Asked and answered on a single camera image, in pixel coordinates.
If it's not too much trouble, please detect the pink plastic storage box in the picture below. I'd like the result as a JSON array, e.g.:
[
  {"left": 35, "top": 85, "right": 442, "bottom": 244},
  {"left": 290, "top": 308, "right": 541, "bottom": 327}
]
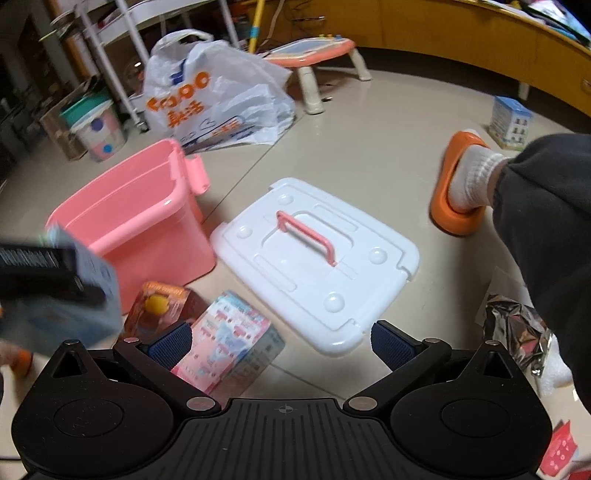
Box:
[{"left": 45, "top": 138, "right": 218, "bottom": 315}]

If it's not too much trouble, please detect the orange toy box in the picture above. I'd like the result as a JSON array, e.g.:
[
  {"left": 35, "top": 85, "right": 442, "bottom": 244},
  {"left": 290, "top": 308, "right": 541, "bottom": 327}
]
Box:
[{"left": 122, "top": 281, "right": 208, "bottom": 346}]

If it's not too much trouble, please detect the clear glass globe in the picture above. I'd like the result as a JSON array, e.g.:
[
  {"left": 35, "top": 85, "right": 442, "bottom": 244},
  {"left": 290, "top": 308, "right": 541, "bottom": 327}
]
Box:
[{"left": 124, "top": 60, "right": 149, "bottom": 99}]

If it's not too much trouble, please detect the yellow toy mop stick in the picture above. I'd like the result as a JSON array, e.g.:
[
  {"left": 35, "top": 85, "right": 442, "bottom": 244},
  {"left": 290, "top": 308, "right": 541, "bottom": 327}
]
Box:
[{"left": 247, "top": 0, "right": 267, "bottom": 54}]

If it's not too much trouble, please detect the pink toy drawing board table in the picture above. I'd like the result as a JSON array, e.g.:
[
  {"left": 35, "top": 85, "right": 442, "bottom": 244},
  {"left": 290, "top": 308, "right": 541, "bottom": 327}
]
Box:
[{"left": 264, "top": 36, "right": 372, "bottom": 115}]

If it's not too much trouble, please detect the person's leg in dark pants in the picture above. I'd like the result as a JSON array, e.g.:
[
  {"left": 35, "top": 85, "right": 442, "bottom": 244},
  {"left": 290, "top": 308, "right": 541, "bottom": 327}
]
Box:
[{"left": 488, "top": 134, "right": 591, "bottom": 409}]

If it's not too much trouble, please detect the white paper sheet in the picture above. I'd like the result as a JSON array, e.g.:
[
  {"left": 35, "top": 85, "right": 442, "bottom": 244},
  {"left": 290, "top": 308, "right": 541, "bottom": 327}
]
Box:
[{"left": 487, "top": 267, "right": 533, "bottom": 311}]

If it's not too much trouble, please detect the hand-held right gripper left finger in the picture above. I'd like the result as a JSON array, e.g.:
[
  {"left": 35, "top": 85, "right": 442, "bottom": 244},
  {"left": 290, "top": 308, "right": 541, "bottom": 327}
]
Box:
[{"left": 47, "top": 320, "right": 223, "bottom": 417}]

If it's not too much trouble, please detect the white lid with pink handle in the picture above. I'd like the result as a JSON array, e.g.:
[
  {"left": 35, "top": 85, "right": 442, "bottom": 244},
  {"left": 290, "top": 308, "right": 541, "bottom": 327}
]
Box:
[{"left": 210, "top": 178, "right": 421, "bottom": 356}]

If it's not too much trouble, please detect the light blue cardboard box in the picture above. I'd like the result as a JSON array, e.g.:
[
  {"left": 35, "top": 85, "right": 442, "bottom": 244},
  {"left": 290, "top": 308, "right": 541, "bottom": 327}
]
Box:
[{"left": 0, "top": 224, "right": 123, "bottom": 357}]

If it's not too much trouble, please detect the white rolling cart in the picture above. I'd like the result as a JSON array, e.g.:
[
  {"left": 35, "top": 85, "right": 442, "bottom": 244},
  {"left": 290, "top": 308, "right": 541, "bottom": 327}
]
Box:
[{"left": 48, "top": 0, "right": 243, "bottom": 134}]

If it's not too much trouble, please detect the red patterned box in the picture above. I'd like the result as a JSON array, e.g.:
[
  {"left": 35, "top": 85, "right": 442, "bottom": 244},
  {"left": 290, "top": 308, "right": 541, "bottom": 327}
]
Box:
[{"left": 538, "top": 419, "right": 581, "bottom": 479}]

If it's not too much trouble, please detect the white crumpled wrap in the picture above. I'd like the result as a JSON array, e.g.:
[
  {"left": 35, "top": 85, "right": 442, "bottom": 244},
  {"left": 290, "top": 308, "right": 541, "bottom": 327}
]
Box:
[{"left": 539, "top": 345, "right": 574, "bottom": 389}]

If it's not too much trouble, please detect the silver foil bag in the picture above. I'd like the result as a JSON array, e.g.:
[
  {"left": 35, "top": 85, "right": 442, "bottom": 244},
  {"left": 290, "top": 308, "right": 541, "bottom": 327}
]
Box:
[{"left": 484, "top": 294, "right": 555, "bottom": 378}]

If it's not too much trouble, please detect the person's white sock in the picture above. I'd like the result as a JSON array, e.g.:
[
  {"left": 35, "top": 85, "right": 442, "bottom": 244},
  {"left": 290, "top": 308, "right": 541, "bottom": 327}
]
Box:
[{"left": 449, "top": 148, "right": 511, "bottom": 216}]

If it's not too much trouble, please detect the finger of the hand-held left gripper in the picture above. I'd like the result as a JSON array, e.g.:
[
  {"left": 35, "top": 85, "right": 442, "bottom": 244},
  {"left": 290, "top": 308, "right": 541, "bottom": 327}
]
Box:
[{"left": 0, "top": 246, "right": 106, "bottom": 306}]

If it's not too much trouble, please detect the yellow wooden cabinet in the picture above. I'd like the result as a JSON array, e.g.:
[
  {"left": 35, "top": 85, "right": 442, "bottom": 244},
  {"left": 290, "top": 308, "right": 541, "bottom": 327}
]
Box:
[{"left": 305, "top": 0, "right": 591, "bottom": 112}]

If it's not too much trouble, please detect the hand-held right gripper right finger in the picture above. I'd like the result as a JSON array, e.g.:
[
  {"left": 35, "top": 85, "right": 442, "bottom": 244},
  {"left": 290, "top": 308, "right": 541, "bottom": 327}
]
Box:
[{"left": 344, "top": 319, "right": 525, "bottom": 419}]

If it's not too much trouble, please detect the green plastic basin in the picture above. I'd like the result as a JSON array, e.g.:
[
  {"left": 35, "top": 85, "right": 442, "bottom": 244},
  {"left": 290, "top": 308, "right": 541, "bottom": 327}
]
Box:
[{"left": 60, "top": 90, "right": 112, "bottom": 128}]

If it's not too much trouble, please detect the brown cardboard box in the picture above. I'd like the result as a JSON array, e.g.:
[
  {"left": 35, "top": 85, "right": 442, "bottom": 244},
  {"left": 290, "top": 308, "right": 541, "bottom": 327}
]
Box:
[{"left": 39, "top": 76, "right": 109, "bottom": 161}]

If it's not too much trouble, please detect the polka dot trash bin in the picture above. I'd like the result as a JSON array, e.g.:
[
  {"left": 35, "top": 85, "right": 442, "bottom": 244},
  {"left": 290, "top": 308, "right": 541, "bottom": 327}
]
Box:
[{"left": 69, "top": 99, "right": 128, "bottom": 163}]

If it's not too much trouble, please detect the white printed plastic bag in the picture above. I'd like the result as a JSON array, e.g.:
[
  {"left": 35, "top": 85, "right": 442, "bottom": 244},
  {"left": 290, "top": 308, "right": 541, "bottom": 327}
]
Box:
[{"left": 143, "top": 29, "right": 296, "bottom": 155}]

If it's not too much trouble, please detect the pink patterned toy box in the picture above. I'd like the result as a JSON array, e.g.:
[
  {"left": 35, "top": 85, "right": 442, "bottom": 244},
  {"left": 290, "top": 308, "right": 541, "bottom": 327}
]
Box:
[{"left": 171, "top": 291, "right": 286, "bottom": 396}]

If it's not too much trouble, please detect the small blue white house box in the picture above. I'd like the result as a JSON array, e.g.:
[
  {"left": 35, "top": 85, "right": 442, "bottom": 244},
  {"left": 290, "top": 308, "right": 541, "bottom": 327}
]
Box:
[{"left": 489, "top": 95, "right": 532, "bottom": 151}]

